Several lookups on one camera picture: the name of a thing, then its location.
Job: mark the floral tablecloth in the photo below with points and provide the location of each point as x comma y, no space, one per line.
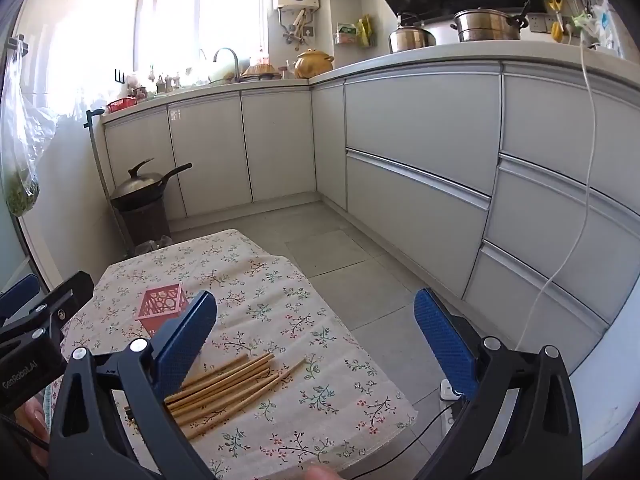
280,310

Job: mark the dark wok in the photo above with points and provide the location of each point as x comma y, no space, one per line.
150,192

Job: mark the yellow clay pot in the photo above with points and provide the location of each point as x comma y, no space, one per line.
312,64

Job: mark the white power strip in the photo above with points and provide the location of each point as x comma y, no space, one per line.
450,390

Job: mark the white kitchen cabinets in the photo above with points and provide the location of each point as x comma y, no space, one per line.
420,110

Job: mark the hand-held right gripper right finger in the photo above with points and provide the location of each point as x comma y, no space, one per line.
445,340

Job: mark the green and white box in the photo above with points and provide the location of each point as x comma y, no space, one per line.
345,35

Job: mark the plastic bag of greens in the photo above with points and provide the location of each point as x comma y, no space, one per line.
20,195

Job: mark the steel pot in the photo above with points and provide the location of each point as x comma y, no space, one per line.
487,25

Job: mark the brown bin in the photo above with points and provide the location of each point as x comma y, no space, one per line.
145,225

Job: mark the clear plastic bag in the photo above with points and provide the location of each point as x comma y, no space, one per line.
602,25

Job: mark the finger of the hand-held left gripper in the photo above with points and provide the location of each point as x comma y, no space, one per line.
20,292
65,295

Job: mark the pile of bamboo chopsticks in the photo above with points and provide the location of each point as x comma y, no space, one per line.
225,385

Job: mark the window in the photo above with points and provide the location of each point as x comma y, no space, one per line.
225,10

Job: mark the white countertop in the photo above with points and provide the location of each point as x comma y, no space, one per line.
450,51

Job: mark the person's left hand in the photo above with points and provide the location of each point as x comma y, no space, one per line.
34,417

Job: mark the steel kettle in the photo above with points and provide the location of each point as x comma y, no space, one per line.
410,37

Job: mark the steel faucet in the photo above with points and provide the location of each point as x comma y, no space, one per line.
234,57

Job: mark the woven basket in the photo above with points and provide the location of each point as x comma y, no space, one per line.
260,71

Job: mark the wok lid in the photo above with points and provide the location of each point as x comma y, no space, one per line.
137,180

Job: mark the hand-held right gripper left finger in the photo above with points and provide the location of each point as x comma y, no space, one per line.
187,335

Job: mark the person's right hand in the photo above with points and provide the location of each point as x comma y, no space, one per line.
322,474

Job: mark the black-topped grey pole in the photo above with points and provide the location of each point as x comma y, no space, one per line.
97,160

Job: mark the pink plastic basket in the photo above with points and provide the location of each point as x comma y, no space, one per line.
160,302

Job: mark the red basket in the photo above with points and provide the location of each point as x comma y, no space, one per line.
121,105

